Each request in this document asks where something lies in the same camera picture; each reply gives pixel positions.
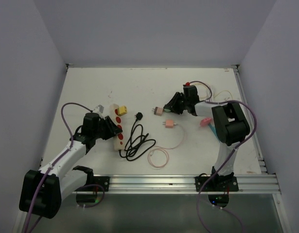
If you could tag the yellow adapter plug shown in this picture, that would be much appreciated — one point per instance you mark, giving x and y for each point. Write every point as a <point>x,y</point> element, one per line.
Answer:
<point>122,110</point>

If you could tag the beige power strip red sockets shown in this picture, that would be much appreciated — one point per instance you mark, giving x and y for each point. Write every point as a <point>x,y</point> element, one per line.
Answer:
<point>118,140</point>

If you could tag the black mounting plate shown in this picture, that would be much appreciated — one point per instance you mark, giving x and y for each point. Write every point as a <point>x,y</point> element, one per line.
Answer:
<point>98,184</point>
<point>217,184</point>

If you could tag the pink plug on white strip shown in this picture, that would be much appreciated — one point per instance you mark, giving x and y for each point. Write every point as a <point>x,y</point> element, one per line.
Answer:
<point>205,122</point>

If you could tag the white power strip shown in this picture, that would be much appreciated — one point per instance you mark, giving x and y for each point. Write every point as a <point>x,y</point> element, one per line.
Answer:
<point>213,129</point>

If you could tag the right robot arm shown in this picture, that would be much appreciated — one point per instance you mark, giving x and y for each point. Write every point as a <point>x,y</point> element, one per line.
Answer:
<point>231,125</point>

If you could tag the aluminium front rail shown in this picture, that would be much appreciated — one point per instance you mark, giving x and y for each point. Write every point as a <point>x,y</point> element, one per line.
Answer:
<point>185,184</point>

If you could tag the pink USB adapter plug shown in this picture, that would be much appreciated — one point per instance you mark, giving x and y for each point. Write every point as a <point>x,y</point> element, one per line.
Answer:
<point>158,111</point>

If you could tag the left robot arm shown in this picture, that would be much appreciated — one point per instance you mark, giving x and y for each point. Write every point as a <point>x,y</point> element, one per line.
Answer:
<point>44,190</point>

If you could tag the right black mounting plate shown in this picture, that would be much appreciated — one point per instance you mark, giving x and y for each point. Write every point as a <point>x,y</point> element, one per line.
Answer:
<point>217,184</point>

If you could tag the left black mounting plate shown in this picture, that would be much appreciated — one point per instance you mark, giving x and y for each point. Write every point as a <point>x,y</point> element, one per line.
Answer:
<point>98,184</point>

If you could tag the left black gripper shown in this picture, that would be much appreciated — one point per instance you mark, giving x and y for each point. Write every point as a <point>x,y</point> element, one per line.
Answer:
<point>112,128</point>

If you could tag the pink USB charger with cable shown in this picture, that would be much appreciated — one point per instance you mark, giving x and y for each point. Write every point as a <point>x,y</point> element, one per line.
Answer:
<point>169,123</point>

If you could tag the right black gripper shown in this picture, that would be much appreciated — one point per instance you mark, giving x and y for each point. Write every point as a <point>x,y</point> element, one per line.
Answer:
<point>172,105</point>

